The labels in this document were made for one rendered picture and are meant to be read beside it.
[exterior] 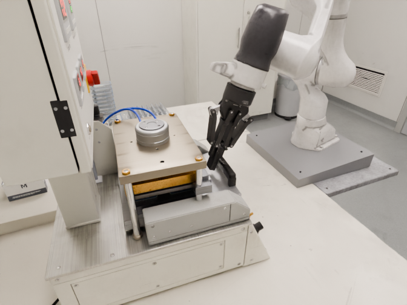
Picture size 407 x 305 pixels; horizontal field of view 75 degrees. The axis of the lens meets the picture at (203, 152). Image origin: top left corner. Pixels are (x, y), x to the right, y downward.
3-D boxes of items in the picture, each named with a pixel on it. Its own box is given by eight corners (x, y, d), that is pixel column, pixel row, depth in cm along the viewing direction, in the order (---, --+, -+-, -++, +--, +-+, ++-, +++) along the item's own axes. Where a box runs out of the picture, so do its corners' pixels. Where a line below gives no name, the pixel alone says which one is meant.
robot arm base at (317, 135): (316, 125, 137) (321, 100, 130) (346, 142, 123) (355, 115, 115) (281, 136, 130) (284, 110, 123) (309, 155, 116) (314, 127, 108)
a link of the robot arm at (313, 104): (287, 103, 128) (295, 49, 114) (328, 112, 118) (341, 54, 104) (278, 112, 121) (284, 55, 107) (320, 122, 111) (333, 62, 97)
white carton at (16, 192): (8, 202, 92) (0, 185, 88) (15, 167, 109) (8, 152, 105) (48, 192, 96) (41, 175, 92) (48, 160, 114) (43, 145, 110)
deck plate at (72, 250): (45, 281, 53) (43, 278, 53) (62, 180, 81) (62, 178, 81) (252, 224, 66) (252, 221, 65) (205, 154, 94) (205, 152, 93)
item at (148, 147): (94, 219, 54) (78, 166, 47) (94, 146, 79) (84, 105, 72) (206, 193, 61) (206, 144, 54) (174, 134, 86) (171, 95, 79)
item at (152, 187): (126, 201, 59) (119, 166, 54) (119, 152, 77) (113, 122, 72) (200, 186, 64) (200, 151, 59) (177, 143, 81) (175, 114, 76)
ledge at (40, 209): (-20, 239, 83) (-26, 230, 81) (22, 129, 150) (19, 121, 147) (83, 213, 93) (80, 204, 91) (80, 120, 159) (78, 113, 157)
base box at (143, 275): (70, 323, 62) (48, 279, 53) (78, 214, 93) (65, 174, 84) (270, 259, 77) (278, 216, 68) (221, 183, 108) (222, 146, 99)
